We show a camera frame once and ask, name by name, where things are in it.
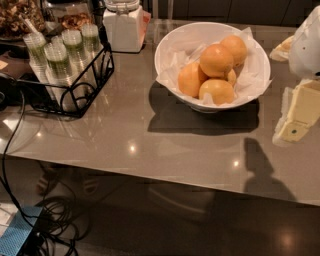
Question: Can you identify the plastic cup stack back right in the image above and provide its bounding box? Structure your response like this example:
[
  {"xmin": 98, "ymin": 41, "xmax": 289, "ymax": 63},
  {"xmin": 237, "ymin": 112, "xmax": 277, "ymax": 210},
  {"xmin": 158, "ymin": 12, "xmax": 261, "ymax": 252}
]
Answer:
[{"xmin": 81, "ymin": 24, "xmax": 101, "ymax": 52}]

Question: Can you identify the white ceramic bowl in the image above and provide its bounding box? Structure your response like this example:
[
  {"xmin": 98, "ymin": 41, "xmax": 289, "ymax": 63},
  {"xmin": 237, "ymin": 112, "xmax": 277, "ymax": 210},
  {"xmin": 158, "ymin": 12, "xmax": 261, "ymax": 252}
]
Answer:
[{"xmin": 154, "ymin": 21, "xmax": 272, "ymax": 114}]

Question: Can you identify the blue box on floor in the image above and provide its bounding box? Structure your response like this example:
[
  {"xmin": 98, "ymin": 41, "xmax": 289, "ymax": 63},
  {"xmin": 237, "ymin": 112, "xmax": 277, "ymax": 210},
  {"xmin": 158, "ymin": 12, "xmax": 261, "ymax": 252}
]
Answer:
[{"xmin": 0, "ymin": 204, "xmax": 42, "ymax": 256}]

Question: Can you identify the plastic cup stack back centre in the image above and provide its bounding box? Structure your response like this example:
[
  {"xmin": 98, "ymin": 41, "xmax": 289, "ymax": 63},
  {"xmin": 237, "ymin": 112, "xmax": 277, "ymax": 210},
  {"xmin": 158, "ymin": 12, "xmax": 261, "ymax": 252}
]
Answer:
[{"xmin": 62, "ymin": 29, "xmax": 87, "ymax": 73}]

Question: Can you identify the bowl of brown snacks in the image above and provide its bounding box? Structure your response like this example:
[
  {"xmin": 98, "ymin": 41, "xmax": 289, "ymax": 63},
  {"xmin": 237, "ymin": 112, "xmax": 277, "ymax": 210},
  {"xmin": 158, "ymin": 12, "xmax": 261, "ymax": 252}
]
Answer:
[{"xmin": 0, "ymin": 0, "xmax": 45, "ymax": 41}]

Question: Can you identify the black wire basket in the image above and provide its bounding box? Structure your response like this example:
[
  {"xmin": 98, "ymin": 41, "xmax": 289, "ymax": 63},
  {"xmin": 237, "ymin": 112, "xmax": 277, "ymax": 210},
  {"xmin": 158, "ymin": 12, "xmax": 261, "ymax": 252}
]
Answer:
[{"xmin": 17, "ymin": 33, "xmax": 114, "ymax": 117}]

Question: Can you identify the plastic cup stack front centre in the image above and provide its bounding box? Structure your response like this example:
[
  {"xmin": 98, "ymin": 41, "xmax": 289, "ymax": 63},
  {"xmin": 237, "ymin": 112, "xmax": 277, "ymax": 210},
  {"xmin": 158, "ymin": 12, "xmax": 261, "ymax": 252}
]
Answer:
[{"xmin": 44, "ymin": 43, "xmax": 76, "ymax": 112}]

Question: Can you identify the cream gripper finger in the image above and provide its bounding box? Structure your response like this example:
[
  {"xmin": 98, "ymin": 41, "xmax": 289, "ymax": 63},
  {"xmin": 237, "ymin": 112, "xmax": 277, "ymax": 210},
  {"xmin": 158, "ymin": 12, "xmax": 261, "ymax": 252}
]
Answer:
[
  {"xmin": 272, "ymin": 79, "xmax": 320, "ymax": 146},
  {"xmin": 269, "ymin": 36, "xmax": 293, "ymax": 62}
]

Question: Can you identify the black cable tangle on floor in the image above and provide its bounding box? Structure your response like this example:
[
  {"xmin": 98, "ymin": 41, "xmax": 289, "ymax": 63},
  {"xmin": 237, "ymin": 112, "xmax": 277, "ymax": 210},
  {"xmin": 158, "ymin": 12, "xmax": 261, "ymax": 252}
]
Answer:
[{"xmin": 24, "ymin": 161, "xmax": 93, "ymax": 256}]

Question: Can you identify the glass jar with dried snacks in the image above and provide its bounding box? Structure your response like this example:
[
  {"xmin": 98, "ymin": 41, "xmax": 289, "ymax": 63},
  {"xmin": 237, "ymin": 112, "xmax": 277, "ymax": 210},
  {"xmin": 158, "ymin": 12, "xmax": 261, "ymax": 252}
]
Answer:
[{"xmin": 41, "ymin": 0, "xmax": 94, "ymax": 30}]

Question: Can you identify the small hidden orange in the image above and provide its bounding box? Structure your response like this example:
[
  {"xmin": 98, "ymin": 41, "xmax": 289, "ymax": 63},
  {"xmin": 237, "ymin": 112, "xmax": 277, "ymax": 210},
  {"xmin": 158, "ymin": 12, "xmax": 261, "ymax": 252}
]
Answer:
[{"xmin": 226, "ymin": 69, "xmax": 237, "ymax": 86}]

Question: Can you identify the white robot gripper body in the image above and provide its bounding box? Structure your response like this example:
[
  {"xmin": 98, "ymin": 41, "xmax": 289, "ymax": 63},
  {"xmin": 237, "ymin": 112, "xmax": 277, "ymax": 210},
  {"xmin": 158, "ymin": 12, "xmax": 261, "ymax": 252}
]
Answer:
[{"xmin": 288, "ymin": 6, "xmax": 320, "ymax": 80}]

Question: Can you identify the white jar with clip lid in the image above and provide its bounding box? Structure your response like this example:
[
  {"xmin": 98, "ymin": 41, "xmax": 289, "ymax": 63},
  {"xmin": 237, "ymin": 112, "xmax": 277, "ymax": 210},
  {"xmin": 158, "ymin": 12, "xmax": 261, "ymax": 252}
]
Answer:
[{"xmin": 103, "ymin": 0, "xmax": 144, "ymax": 53}]

